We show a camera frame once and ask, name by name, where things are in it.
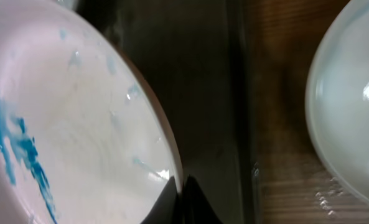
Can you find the white plate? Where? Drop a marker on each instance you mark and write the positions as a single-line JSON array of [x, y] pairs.
[[83, 138], [337, 99]]

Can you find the white plate top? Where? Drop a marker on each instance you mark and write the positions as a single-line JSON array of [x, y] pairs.
[[83, 138]]

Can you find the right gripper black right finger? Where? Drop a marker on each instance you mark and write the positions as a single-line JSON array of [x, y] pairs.
[[196, 208]]

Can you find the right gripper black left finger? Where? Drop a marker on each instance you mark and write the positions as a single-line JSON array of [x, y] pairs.
[[167, 208]]

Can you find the white plate bottom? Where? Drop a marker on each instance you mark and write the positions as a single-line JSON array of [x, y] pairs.
[[337, 99]]

